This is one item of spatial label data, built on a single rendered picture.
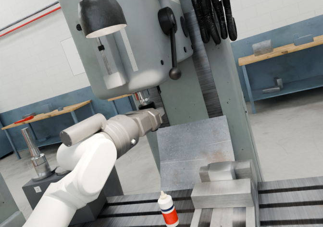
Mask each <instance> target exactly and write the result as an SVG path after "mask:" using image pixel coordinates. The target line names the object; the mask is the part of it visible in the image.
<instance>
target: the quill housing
mask: <svg viewBox="0 0 323 227"><path fill-rule="evenodd" d="M58 1H59V4H60V6H61V9H62V12H63V14H64V17H65V19H66V22H67V25H68V27H69V30H70V33H71V35H72V38H73V40H74V43H75V46H76V49H77V51H78V54H79V57H80V59H81V61H82V64H83V67H84V69H85V72H86V74H87V77H88V80H89V83H90V85H91V88H92V91H93V93H94V95H95V96H96V97H97V98H98V99H101V100H107V99H111V98H115V97H118V96H123V95H126V94H130V93H133V92H137V91H141V90H144V89H148V88H152V87H155V86H158V85H160V84H162V83H163V82H165V81H166V80H167V79H169V78H170V76H169V71H170V69H171V68H172V55H171V41H170V38H169V36H167V35H166V34H165V33H164V32H163V31H162V29H161V26H160V23H159V19H158V12H159V10H160V9H161V7H160V4H159V0H117V2H118V3H119V4H120V6H121V7H122V9H123V13H124V16H125V19H126V22H127V26H126V27H125V28H123V29H121V30H119V31H116V32H114V33H112V34H113V37H114V40H115V43H116V45H117V48H118V51H119V54H120V57H121V60H122V63H123V66H124V69H125V72H126V75H127V78H128V81H129V82H128V83H126V84H124V85H122V86H119V87H115V88H112V89H107V86H106V84H105V81H104V79H103V77H104V75H103V73H102V70H101V67H100V64H99V61H98V59H97V56H96V53H95V50H94V48H93V45H92V43H91V40H90V38H85V36H84V33H83V31H78V30H77V28H76V26H77V24H80V22H79V17H78V7H77V5H76V2H75V0H58Z"/></svg>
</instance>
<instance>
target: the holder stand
mask: <svg viewBox="0 0 323 227"><path fill-rule="evenodd" d="M70 172H72V171H71V170H64V169H62V168H61V167H60V166H56V165H53V166H50V170H49V171H48V172H46V173H44V174H42V175H37V173H35V174H34V175H33V176H32V178H31V180H30V181H29V182H27V183H26V184H25V185H24V186H23V187H22V189H23V191H24V193H25V195H26V197H27V199H28V201H29V204H30V206H31V208H32V210H34V209H35V207H36V206H37V204H38V202H39V201H40V199H41V198H42V196H43V194H44V193H45V191H46V190H47V188H48V187H49V185H50V184H51V183H56V182H58V181H60V180H61V179H63V178H64V177H65V176H67V175H68V174H69V173H70ZM106 201H107V198H106V196H105V193H104V191H103V189H102V190H101V192H100V194H99V196H98V198H97V199H95V200H93V201H91V202H89V203H87V204H86V206H84V207H82V208H80V209H77V210H76V212H75V214H74V216H73V218H72V220H71V222H70V224H69V226H70V225H75V224H80V223H85V222H90V221H95V220H96V219H97V217H98V215H99V213H100V211H101V210H102V208H103V206H104V204H105V202H106Z"/></svg>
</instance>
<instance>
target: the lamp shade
mask: <svg viewBox="0 0 323 227"><path fill-rule="evenodd" d="M78 17H79V22H80V25H81V28H82V31H83V33H84V36H85V38H95V37H99V36H104V35H108V34H111V33H114V32H116V31H119V30H121V29H123V28H125V27H126V26H127V22H126V19H125V16H124V13H123V9H122V7H121V6H120V4H119V3H118V2H117V0H81V1H80V2H79V4H78Z"/></svg>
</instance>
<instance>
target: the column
mask: <svg viewBox="0 0 323 227"><path fill-rule="evenodd" d="M180 3H181V8H182V11H183V15H184V19H185V22H186V26H187V30H188V33H189V37H190V40H191V44H192V45H193V47H194V49H193V54H192V55H191V56H190V57H188V58H187V59H185V60H183V61H181V62H178V63H177V66H178V68H179V69H180V70H181V72H182V75H181V77H180V79H178V80H172V79H171V78H169V79H167V80H166V81H165V82H163V83H162V84H160V85H159V87H160V90H161V93H160V94H159V93H158V90H157V87H156V86H155V87H152V88H150V91H151V94H152V96H150V99H149V101H153V102H154V104H155V107H156V109H158V108H161V107H163V110H164V113H165V114H164V115H163V116H162V121H163V123H161V125H160V127H159V129H160V128H165V127H170V126H174V125H179V124H184V123H189V122H194V121H198V120H203V119H210V118H215V117H219V116H224V115H226V119H227V124H228V128H229V133H230V138H231V142H232V147H233V152H234V158H235V161H239V160H248V159H252V160H253V163H254V167H255V171H256V175H257V182H265V181H264V177H263V173H262V169H261V164H260V160H259V156H258V152H257V148H256V144H255V140H254V136H253V132H252V128H251V124H250V120H249V116H248V111H247V107H246V103H245V99H244V98H245V97H244V95H243V92H242V88H241V84H240V80H239V76H238V73H237V69H236V63H235V59H234V55H233V52H232V48H231V44H230V39H229V35H228V37H227V39H222V38H221V32H220V26H219V21H218V19H217V15H216V12H215V9H214V6H213V3H212V8H213V14H214V18H215V22H216V26H217V30H218V33H219V36H220V39H221V43H220V44H218V45H217V44H215V42H214V40H213V39H212V37H211V35H210V40H209V42H208V43H206V44H205V43H203V41H202V38H201V34H200V29H199V24H198V21H197V17H196V13H195V10H194V7H193V4H192V1H191V0H180ZM146 137H147V140H148V143H149V146H150V149H151V152H152V154H153V157H154V160H155V163H156V166H157V169H158V172H159V175H160V176H161V161H160V154H159V147H158V139H157V132H156V131H154V132H151V131H150V132H149V133H147V134H146Z"/></svg>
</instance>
